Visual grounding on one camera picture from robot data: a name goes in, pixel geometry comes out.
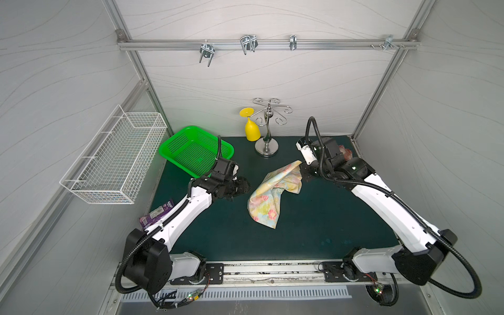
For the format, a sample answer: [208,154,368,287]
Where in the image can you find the pastel floral skirt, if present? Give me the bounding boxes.
[248,160,303,229]

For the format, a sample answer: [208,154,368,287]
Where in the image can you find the red plaid skirt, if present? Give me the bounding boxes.
[339,145,353,161]

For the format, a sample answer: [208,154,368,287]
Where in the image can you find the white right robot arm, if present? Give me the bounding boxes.
[300,145,458,286]

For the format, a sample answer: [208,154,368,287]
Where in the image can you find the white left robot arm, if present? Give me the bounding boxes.
[114,176,250,295]

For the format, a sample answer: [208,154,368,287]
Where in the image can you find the chrome cup holder stand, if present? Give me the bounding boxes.
[252,98,293,158]

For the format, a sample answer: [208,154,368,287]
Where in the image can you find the green plastic basket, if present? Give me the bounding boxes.
[158,126,218,178]

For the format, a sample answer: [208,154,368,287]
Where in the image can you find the yellow plastic goblet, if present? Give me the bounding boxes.
[239,108,261,142]

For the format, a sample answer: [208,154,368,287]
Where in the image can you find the purple snack packet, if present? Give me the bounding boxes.
[139,200,175,230]

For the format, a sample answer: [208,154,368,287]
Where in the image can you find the white vent strip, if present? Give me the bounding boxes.
[122,285,352,303]

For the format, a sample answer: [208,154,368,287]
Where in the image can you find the metal hook clamp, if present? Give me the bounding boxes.
[290,35,297,51]

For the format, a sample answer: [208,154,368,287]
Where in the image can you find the metal u-bolt clamp left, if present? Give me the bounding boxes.
[199,43,215,67]

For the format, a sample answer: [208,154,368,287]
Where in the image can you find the metal u-bolt clamp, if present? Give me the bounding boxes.
[199,43,215,67]
[240,34,258,55]

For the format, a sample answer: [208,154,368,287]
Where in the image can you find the metal u-bolt clamp middle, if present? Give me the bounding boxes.
[240,34,258,55]

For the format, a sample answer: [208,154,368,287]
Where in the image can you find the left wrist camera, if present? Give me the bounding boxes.
[211,157,239,182]

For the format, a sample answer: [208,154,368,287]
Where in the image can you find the white wire basket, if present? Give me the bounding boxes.
[60,105,167,205]

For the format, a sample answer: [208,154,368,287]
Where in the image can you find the metal bracket right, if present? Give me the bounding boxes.
[370,35,406,51]

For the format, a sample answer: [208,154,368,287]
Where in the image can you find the aluminium crossbar rail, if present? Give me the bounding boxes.
[118,37,421,51]

